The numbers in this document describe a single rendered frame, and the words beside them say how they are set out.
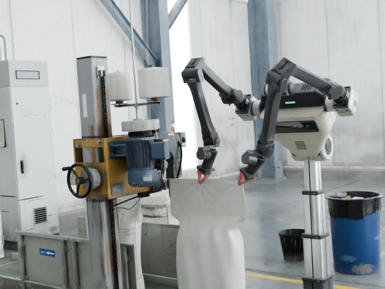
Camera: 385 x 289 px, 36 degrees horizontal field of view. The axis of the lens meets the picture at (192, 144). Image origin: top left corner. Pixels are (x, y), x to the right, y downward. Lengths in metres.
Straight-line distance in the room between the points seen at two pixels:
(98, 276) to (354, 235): 2.59
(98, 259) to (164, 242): 0.79
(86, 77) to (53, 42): 5.07
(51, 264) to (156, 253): 0.67
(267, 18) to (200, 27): 1.70
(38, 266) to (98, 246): 0.90
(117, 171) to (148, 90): 0.45
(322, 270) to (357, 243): 1.64
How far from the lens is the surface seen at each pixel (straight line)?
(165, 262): 3.87
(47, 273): 3.89
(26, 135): 6.96
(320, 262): 3.52
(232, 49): 11.42
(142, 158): 2.93
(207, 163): 3.13
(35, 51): 7.91
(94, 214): 3.11
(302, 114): 3.21
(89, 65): 3.05
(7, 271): 4.53
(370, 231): 5.15
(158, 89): 3.03
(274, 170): 11.71
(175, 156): 3.41
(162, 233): 3.83
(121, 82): 3.22
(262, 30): 11.98
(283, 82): 2.71
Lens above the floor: 1.43
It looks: 3 degrees down
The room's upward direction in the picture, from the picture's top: 3 degrees counter-clockwise
